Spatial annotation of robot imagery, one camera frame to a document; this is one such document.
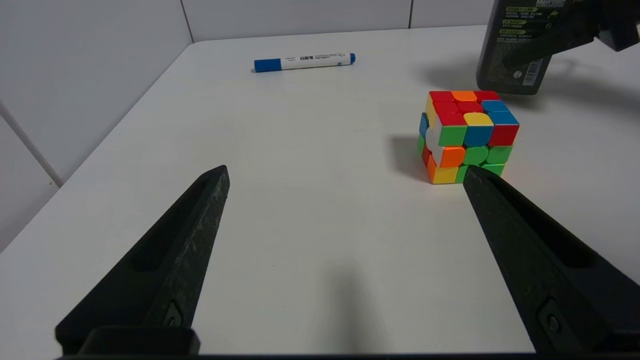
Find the blue white marker pen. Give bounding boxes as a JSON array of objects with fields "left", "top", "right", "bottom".
[{"left": 253, "top": 52, "right": 357, "bottom": 74}]

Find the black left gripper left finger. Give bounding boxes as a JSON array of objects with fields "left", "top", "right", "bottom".
[{"left": 55, "top": 165, "right": 231, "bottom": 354}]

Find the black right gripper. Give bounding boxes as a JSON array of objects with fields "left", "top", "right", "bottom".
[{"left": 501, "top": 0, "right": 640, "bottom": 69}]

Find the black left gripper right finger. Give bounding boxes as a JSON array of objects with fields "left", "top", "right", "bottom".
[{"left": 462, "top": 165, "right": 640, "bottom": 354}]

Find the black bottle with label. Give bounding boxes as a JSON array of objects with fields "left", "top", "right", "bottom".
[{"left": 475, "top": 0, "right": 556, "bottom": 96}]

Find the colourful puzzle cube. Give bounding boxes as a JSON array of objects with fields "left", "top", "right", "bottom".
[{"left": 417, "top": 90, "right": 520, "bottom": 185}]

